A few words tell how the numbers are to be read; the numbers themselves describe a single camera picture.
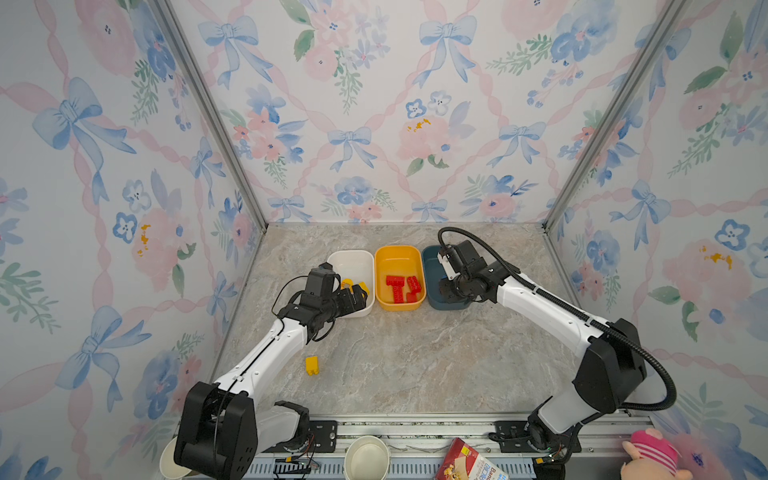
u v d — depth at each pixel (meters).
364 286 0.99
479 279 0.60
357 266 1.07
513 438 0.71
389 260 1.08
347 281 1.00
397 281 1.00
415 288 0.98
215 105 0.86
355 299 0.76
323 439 0.74
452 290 0.75
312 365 0.84
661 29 0.71
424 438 0.76
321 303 0.64
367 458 0.70
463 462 0.68
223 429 0.40
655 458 0.66
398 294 0.98
